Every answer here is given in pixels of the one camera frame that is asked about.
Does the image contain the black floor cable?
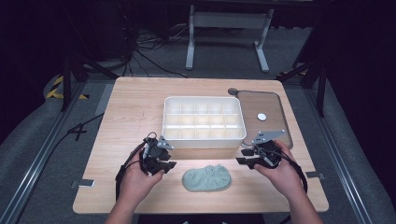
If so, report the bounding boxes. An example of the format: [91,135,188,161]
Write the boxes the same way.
[18,112,106,224]

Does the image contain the person's left hand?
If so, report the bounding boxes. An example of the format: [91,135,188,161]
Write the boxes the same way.
[119,151,165,204]

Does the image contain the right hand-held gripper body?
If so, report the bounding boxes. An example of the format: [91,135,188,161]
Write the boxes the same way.
[248,129,287,170]

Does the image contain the grey tape strip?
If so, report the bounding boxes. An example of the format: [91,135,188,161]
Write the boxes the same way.
[304,171,327,181]
[70,178,96,189]

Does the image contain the aluminium floor rail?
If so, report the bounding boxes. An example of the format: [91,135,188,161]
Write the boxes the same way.
[0,81,87,224]
[302,87,375,224]

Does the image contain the transparent box lid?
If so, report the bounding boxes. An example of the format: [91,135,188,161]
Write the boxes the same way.
[235,90,294,149]

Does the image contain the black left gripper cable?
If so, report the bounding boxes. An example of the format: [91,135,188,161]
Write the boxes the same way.
[115,132,158,202]

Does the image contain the black metal stand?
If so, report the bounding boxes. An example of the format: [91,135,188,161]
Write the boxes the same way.
[276,57,329,119]
[60,50,120,113]

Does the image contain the yellow black floor tape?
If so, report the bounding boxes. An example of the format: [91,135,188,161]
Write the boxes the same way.
[45,75,91,101]

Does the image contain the white divided storage box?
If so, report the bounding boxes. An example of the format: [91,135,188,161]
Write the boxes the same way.
[161,95,248,150]

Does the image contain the person's right hand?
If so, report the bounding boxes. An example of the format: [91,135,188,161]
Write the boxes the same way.
[253,139,305,201]

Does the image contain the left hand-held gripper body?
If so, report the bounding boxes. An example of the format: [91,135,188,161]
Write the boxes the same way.
[139,132,174,175]

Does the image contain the bundle of black cables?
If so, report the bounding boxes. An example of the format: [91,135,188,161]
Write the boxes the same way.
[120,6,190,79]

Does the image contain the white metal table frame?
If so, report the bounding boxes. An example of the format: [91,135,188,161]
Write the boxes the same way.
[185,4,276,74]

